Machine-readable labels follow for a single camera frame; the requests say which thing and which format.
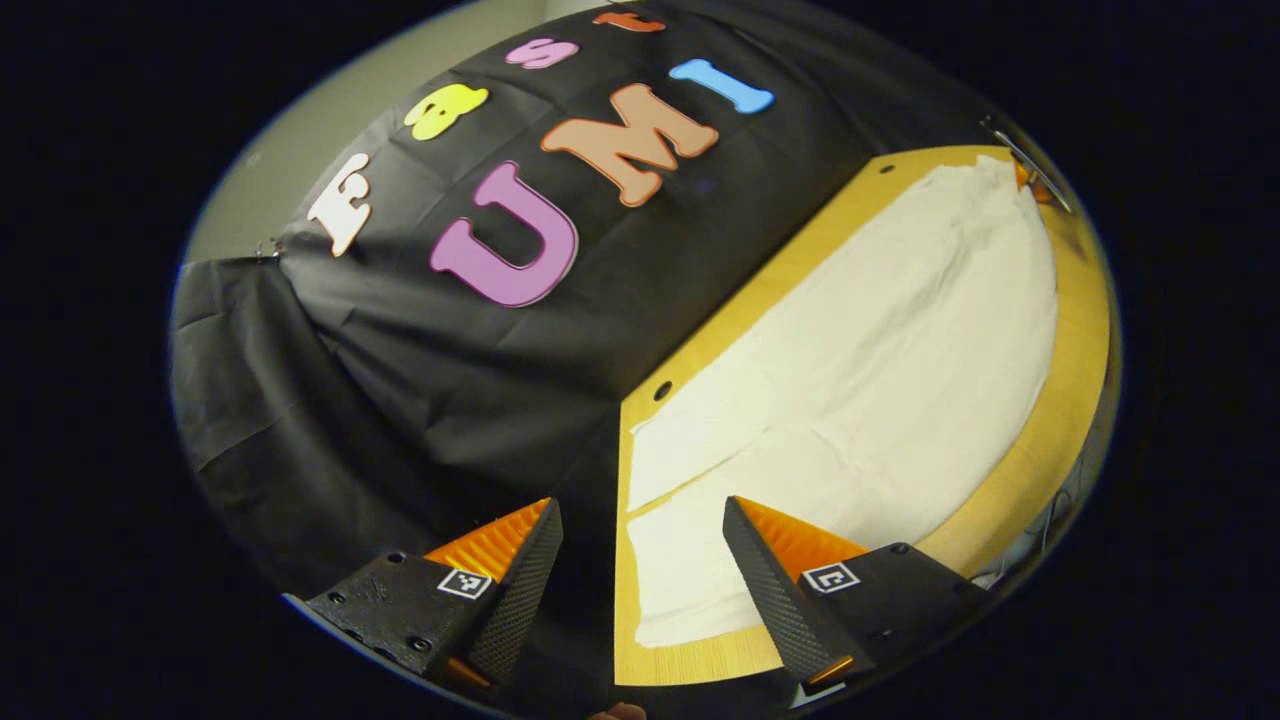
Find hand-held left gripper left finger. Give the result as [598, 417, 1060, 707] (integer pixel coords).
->
[285, 497, 565, 691]

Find black backdrop cloth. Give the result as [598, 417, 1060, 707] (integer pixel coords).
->
[170, 0, 1006, 706]

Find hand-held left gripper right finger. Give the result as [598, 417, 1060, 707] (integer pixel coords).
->
[722, 495, 992, 689]

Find white jeans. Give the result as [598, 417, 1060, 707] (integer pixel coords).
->
[625, 155, 1060, 649]

